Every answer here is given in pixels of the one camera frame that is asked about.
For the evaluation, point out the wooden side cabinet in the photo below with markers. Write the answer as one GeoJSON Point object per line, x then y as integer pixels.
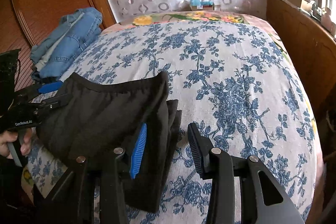
{"type": "Point", "coordinates": [312, 51]}

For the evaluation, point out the black pants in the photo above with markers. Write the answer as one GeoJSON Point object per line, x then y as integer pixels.
{"type": "Point", "coordinates": [99, 117]}

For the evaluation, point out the blue floral white quilt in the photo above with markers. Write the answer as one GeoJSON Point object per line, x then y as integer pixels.
{"type": "Point", "coordinates": [210, 98]}

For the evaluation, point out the person's left hand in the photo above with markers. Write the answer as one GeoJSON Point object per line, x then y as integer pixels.
{"type": "Point", "coordinates": [9, 137]}

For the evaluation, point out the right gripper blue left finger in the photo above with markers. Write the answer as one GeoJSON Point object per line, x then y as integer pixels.
{"type": "Point", "coordinates": [137, 154]}

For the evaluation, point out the cardboard box on cabinet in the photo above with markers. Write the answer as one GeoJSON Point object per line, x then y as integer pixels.
{"type": "Point", "coordinates": [302, 4]}

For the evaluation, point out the small blue topped box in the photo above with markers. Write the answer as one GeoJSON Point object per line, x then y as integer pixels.
{"type": "Point", "coordinates": [201, 5]}

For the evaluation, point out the folded blue denim jeans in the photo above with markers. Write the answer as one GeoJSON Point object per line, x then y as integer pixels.
{"type": "Point", "coordinates": [55, 54]}

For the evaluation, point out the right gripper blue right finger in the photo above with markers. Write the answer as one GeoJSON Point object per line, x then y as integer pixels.
{"type": "Point", "coordinates": [200, 147]}

